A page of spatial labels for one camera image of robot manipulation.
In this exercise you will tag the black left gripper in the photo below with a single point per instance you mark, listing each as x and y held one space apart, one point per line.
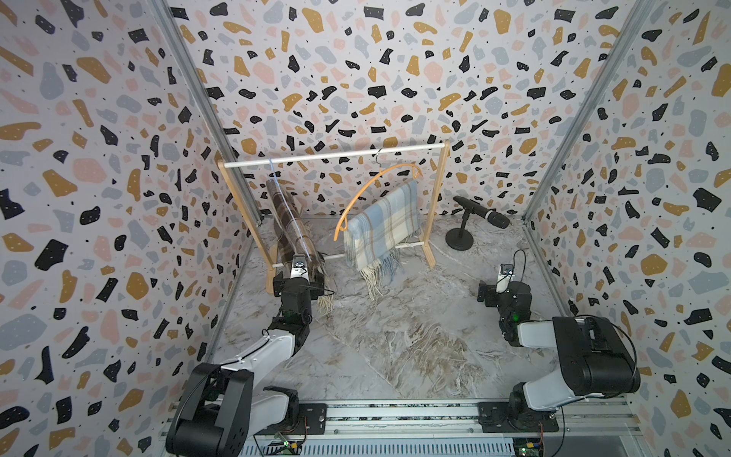
314 288

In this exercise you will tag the blue plaid scarf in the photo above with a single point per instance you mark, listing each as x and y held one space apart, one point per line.
373 235

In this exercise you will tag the green circuit board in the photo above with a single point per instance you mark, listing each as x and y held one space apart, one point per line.
524 447
289 448

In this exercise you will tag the brown plaid scarf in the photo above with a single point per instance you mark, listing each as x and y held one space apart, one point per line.
318 265

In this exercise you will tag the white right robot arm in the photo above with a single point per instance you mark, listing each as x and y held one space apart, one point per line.
593 362

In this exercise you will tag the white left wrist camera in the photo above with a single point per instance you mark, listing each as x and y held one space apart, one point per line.
299 267

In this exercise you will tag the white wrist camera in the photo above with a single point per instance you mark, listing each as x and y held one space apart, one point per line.
299 267
505 275

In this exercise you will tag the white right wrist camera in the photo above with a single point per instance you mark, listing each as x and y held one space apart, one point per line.
505 275

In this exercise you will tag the green circuit board left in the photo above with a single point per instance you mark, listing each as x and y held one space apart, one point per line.
289 448

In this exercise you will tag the green circuit board right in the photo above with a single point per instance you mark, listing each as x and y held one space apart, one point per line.
524 447

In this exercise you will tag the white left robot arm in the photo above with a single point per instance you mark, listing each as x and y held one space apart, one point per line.
220 409

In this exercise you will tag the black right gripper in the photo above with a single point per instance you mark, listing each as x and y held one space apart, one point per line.
491 294

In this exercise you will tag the light blue wire hanger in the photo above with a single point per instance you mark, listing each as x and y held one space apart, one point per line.
293 233

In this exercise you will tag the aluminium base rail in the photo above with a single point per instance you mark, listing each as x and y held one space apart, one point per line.
450 428

